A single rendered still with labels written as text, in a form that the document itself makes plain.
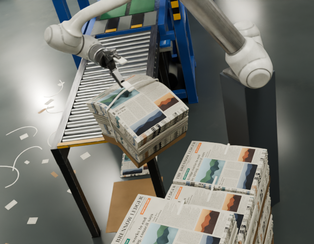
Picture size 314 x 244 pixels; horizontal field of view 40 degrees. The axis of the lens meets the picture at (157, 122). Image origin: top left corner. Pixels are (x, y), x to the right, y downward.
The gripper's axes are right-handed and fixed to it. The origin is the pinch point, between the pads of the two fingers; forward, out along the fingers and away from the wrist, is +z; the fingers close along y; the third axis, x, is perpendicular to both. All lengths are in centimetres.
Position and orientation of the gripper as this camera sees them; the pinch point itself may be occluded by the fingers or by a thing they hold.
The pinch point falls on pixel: (127, 75)
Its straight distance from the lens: 185.4
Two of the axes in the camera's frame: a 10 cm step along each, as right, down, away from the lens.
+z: 5.9, 4.7, -6.6
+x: -7.9, 5.1, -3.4
